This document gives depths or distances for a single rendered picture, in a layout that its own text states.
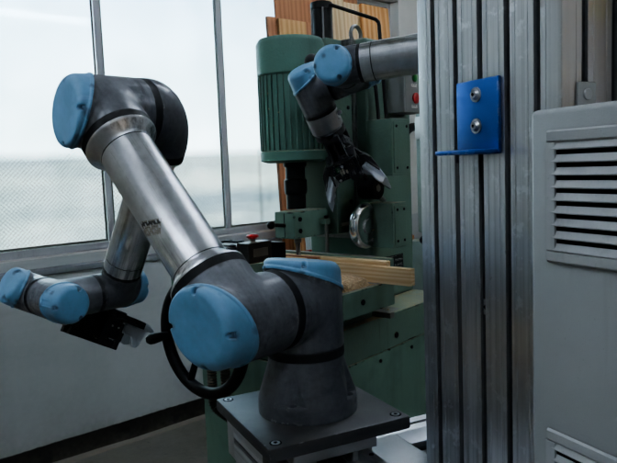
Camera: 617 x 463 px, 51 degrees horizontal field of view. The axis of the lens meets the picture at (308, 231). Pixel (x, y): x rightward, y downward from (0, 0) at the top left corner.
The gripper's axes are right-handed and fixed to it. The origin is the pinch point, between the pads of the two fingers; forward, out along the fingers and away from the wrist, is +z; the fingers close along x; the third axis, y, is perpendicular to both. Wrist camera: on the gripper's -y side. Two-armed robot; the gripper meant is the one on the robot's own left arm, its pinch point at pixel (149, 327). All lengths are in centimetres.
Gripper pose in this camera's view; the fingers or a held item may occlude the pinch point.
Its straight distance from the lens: 156.0
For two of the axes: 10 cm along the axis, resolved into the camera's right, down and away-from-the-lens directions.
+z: 5.8, 4.0, 7.1
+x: 7.5, 0.8, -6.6
